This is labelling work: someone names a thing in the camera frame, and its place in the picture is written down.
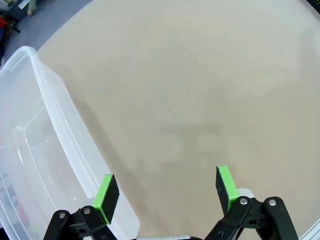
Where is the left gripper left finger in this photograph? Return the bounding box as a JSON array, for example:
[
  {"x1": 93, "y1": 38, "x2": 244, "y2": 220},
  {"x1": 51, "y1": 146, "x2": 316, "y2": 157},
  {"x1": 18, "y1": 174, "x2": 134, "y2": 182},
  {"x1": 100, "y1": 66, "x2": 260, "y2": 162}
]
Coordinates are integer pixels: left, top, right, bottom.
[{"x1": 42, "y1": 173, "x2": 121, "y2": 240}]

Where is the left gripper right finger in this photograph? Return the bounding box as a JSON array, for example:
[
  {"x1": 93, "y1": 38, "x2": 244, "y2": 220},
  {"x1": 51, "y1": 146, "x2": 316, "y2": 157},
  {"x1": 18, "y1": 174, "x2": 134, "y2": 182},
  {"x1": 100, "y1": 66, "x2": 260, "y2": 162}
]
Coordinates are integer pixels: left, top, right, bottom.
[{"x1": 203, "y1": 165, "x2": 300, "y2": 240}]

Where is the clear plastic storage box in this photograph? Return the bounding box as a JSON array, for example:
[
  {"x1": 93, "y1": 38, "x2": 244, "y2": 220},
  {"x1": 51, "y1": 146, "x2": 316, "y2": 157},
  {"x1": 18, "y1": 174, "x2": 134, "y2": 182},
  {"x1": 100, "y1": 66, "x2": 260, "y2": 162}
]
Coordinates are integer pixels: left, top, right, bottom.
[{"x1": 0, "y1": 46, "x2": 141, "y2": 240}]

